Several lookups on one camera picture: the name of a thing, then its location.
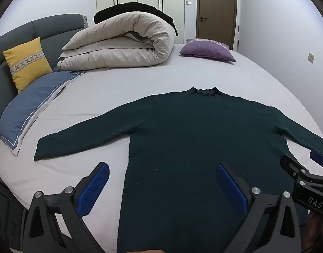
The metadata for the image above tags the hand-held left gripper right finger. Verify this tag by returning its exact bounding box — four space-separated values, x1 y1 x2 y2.
215 163 303 253

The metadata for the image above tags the bed with white sheet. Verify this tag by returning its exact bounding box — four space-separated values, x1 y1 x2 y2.
0 42 323 253

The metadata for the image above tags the blue pillow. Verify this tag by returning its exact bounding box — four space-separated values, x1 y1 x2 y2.
0 70 86 158

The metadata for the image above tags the purple pillow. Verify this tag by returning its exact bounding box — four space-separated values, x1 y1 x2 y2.
179 39 236 63

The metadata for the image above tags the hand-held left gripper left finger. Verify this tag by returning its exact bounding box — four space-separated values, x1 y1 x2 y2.
21 161 111 253

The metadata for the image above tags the grey-blue padded headboard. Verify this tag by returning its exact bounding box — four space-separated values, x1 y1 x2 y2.
0 14 89 137

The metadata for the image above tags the dark green sweater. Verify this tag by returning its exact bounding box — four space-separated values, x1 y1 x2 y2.
34 86 323 253

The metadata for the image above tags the beige rolled duvet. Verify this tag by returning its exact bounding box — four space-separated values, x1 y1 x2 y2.
57 11 177 71

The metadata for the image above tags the brown door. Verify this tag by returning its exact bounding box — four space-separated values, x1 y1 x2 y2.
196 0 237 50

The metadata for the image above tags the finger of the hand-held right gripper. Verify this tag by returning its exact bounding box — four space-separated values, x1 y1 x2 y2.
280 153 310 183
310 149 323 170

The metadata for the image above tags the black cloth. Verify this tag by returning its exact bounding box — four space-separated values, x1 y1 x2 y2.
94 2 179 36

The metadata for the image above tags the yellow pillow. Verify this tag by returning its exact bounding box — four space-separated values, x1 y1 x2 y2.
3 37 53 93

